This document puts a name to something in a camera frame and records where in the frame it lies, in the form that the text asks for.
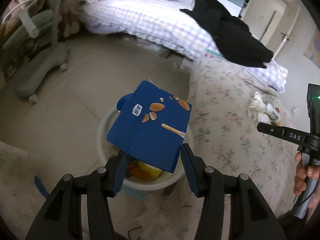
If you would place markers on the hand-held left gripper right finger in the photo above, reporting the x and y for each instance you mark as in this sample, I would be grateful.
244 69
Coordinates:
190 171

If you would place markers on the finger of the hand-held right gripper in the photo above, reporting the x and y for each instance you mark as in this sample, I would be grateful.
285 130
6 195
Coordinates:
280 132

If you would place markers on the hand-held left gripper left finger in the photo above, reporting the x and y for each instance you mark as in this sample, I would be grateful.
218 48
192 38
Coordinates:
120 171

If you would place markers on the orange snack packet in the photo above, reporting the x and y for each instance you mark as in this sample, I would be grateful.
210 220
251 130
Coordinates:
135 173

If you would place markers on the yellow snack packet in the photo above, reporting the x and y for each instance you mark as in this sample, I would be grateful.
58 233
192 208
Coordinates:
148 170

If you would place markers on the white patterned waste bin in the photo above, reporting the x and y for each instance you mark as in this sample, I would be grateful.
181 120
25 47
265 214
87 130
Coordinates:
150 186

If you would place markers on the blue snack box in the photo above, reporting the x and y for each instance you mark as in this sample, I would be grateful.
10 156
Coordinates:
150 135

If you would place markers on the person's right hand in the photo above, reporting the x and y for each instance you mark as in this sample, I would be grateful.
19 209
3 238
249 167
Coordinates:
313 172

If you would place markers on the white plastic bottle green label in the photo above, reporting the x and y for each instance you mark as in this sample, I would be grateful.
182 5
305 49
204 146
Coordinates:
273 115

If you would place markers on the crumpled white tissue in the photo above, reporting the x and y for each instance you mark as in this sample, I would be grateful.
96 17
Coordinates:
263 118
257 102

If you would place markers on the floral bed sheet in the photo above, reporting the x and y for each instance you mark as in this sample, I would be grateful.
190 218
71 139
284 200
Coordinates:
225 142

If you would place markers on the blue strip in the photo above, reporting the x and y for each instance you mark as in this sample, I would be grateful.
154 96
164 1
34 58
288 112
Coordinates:
41 186

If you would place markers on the floral cloth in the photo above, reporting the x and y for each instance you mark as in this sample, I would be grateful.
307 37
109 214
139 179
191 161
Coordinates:
15 180

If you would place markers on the black coat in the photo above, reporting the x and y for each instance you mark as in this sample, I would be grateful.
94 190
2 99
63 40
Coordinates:
232 37

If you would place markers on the white door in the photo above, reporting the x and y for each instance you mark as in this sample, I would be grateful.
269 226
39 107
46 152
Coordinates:
262 17

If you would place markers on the grey swivel chair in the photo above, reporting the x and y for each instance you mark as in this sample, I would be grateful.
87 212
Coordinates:
42 72

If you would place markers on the purple checked quilt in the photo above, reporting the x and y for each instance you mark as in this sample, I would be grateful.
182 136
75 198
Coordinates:
150 22

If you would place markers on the beige plush blanket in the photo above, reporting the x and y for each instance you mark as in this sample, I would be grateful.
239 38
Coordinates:
11 26

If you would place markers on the wall poster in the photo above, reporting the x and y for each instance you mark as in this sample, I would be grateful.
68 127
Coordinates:
312 48

